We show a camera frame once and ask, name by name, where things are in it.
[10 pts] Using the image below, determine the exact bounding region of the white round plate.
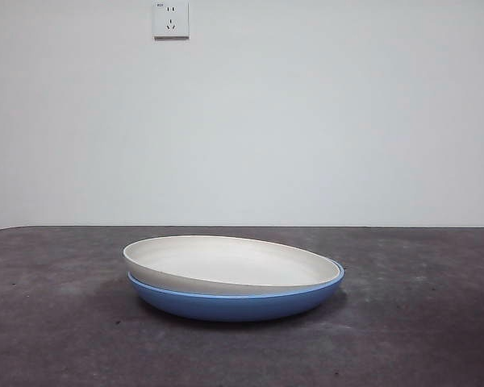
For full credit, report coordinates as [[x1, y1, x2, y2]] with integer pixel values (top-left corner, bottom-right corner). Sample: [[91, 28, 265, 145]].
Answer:
[[122, 235, 340, 297]]

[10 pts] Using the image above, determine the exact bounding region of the blue round plate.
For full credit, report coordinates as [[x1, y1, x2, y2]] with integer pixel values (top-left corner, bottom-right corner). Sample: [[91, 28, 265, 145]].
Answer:
[[127, 257, 346, 323]]

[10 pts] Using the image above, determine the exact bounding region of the white wall power outlet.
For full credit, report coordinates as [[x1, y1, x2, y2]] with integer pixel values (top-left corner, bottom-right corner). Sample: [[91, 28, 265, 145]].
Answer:
[[152, 1, 190, 41]]

